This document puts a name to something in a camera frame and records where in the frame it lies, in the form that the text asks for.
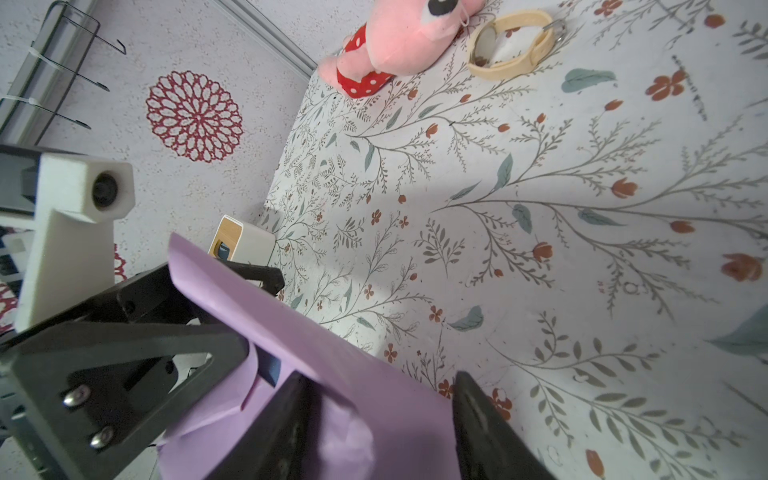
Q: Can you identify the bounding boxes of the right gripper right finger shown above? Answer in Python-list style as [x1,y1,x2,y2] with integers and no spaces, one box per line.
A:
[452,371,554,480]

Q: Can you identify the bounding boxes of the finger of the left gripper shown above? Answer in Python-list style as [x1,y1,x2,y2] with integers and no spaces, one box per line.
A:
[0,320,250,480]
[224,260,285,297]

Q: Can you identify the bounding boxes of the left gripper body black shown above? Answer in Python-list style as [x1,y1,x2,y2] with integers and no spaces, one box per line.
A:
[0,260,286,480]

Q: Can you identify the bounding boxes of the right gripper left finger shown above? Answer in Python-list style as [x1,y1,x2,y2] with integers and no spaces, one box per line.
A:
[208,372,312,480]

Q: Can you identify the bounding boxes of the blue gift box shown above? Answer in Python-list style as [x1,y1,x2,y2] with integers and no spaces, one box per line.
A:
[256,348,281,387]

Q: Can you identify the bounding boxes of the pink wrapping paper sheet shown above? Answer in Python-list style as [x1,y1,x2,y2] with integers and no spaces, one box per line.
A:
[158,235,460,479]

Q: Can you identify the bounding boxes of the white tissue box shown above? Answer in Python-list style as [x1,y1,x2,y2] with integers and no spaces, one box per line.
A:
[208,215,276,266]

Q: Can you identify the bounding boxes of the pink plush toy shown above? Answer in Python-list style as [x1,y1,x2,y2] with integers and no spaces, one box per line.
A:
[317,0,486,99]

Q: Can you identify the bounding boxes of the clear tape roll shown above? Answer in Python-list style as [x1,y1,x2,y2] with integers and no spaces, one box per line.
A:
[467,10,566,81]

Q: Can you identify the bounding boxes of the black wire wall rack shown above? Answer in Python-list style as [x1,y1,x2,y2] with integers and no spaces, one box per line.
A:
[1,1,127,145]

